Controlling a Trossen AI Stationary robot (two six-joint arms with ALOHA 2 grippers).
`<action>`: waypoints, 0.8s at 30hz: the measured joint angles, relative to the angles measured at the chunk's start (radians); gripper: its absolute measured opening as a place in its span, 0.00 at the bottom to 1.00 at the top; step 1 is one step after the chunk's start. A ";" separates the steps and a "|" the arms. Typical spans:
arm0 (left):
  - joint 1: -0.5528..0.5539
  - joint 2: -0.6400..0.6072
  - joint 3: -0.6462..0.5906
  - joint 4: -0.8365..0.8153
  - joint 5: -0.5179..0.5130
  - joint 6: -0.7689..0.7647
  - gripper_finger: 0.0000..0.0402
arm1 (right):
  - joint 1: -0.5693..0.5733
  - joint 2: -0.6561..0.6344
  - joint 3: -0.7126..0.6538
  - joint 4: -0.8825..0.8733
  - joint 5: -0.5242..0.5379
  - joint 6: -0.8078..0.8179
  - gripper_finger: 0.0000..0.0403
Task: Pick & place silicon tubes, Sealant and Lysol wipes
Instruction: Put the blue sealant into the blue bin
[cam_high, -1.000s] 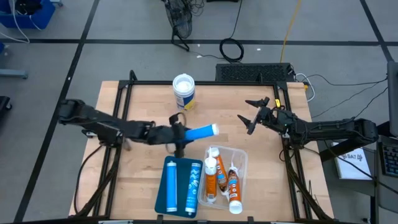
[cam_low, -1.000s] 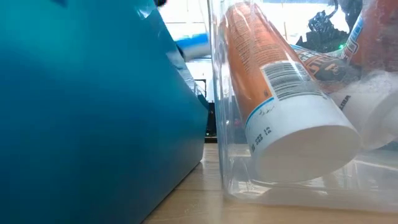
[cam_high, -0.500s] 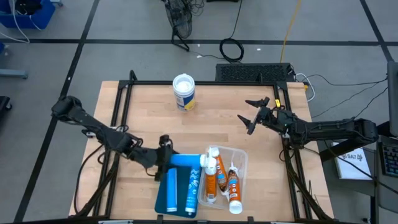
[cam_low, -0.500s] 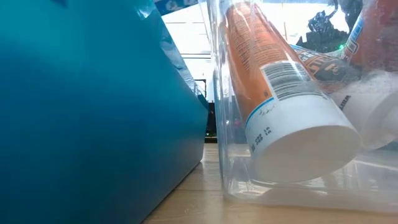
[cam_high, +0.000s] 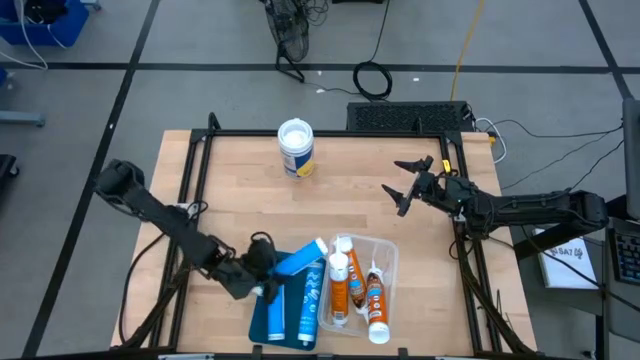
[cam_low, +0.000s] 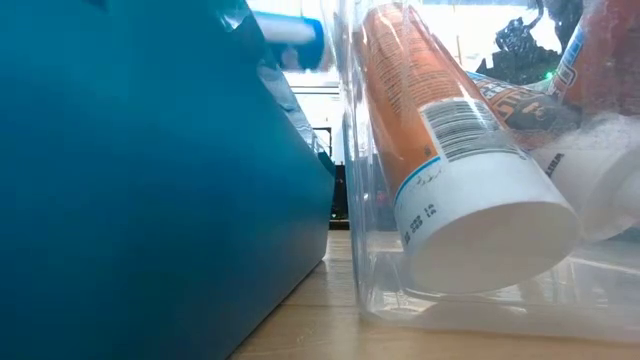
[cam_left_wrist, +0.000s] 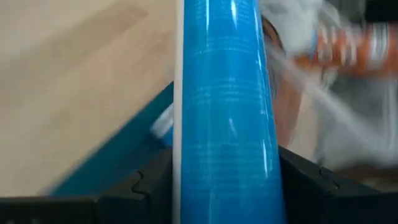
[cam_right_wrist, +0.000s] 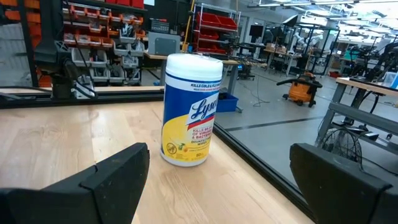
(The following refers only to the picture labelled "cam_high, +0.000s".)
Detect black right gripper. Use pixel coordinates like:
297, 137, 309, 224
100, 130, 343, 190
381, 155, 454, 218

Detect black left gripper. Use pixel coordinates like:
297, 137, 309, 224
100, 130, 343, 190
214, 251, 287, 307

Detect blue silicone sealant tube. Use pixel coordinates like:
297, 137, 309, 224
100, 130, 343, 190
266, 283, 287, 342
273, 237, 330, 278
297, 259, 326, 344

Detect orange sealant tube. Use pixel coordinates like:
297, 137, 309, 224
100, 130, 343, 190
328, 234, 351, 327
365, 244, 392, 346
339, 236, 372, 321

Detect Lysol wipes canister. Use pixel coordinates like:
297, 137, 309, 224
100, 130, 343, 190
276, 117, 317, 182

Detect teal plastic bin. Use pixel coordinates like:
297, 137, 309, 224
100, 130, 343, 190
248, 249, 327, 353

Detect clear plastic container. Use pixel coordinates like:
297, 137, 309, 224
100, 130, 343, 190
316, 232, 401, 340

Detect black keyboard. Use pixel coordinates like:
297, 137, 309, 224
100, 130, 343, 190
607, 227, 640, 287

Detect black chair base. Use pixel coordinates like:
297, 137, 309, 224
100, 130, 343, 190
0, 153, 21, 180

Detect grey table foot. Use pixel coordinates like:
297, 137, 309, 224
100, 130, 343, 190
0, 110, 47, 128

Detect blue storage bin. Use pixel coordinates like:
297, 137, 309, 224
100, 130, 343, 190
0, 0, 91, 48

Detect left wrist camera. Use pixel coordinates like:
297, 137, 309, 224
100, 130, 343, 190
246, 232, 279, 275

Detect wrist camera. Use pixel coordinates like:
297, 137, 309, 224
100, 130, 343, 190
246, 232, 279, 275
438, 174, 479, 202

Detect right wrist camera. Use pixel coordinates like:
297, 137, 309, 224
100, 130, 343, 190
438, 174, 479, 202

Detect black aluminium table frame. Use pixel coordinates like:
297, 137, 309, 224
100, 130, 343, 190
112, 112, 541, 360

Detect white cable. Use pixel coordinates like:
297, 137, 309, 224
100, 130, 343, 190
473, 117, 509, 167
0, 0, 69, 72

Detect coiled black cable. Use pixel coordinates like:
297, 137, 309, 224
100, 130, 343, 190
351, 0, 395, 102

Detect yellow cable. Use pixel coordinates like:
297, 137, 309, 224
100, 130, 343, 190
449, 0, 487, 102

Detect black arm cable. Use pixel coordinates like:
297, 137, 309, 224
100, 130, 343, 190
116, 232, 169, 347

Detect black wire fan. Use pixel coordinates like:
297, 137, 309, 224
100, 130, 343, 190
262, 0, 330, 84

